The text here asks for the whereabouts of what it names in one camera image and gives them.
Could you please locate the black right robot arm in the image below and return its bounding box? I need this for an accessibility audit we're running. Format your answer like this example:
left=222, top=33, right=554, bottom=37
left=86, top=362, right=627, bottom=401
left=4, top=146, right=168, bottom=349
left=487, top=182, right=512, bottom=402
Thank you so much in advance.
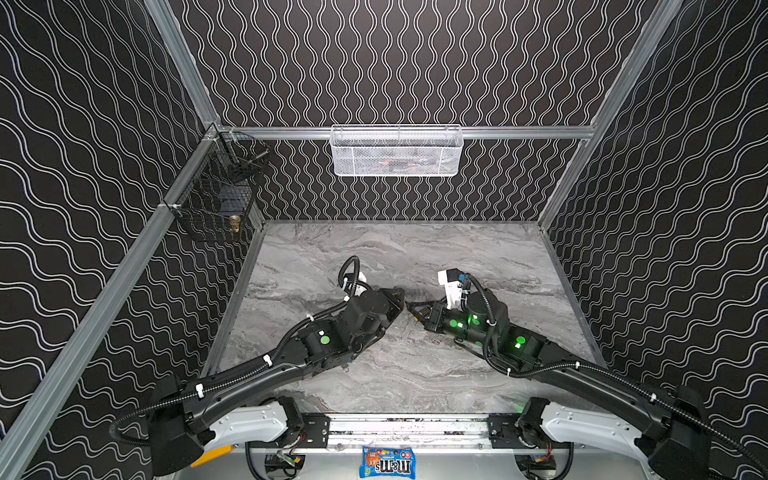
left=406, top=269, right=767, bottom=479

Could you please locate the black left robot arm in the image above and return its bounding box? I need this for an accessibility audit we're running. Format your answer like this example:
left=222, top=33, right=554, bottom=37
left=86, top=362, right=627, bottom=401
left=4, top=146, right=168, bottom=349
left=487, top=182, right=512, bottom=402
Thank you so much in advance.
left=109, top=256, right=405, bottom=476

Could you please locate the blue candy bag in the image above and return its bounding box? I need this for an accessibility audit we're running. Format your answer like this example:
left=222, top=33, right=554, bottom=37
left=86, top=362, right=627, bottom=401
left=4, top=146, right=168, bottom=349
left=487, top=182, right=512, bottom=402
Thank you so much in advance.
left=359, top=446, right=416, bottom=479

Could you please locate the brass object in basket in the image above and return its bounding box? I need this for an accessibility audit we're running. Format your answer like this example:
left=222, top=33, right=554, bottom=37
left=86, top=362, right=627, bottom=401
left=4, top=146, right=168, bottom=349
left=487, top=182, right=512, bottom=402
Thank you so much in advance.
left=229, top=215, right=242, bottom=234

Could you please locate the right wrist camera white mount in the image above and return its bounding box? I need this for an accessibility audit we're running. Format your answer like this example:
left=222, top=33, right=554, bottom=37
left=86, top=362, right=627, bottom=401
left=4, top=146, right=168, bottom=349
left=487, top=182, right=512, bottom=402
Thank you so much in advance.
left=438, top=268, right=469, bottom=311

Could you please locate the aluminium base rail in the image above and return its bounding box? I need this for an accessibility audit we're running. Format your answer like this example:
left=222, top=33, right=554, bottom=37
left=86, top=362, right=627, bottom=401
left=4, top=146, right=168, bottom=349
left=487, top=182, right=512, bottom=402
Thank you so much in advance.
left=173, top=411, right=655, bottom=454

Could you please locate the white wire mesh basket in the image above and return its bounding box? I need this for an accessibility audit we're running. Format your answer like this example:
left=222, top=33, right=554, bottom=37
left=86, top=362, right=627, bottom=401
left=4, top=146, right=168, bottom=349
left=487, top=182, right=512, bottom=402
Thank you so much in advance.
left=329, top=124, right=464, bottom=177

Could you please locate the black wire basket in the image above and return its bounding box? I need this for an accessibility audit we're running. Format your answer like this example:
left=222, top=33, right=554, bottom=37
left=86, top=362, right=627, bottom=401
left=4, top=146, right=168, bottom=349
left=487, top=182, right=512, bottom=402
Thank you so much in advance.
left=161, top=124, right=272, bottom=245

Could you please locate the aluminium corner frame post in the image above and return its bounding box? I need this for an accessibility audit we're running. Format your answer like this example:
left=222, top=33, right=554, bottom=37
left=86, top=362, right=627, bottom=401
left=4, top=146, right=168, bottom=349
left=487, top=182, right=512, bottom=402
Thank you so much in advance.
left=145, top=0, right=221, bottom=126

